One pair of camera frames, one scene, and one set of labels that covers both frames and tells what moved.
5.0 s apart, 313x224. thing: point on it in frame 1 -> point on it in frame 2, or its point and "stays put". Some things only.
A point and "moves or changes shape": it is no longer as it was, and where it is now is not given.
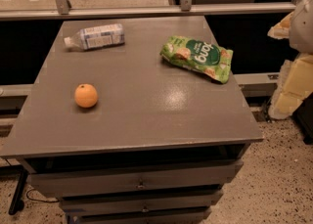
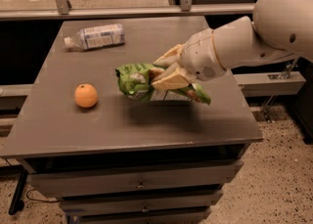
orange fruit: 86,95 stays put
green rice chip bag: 202,57 moves or changes shape
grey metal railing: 62,8 stays put
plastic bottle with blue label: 95,37 stays put
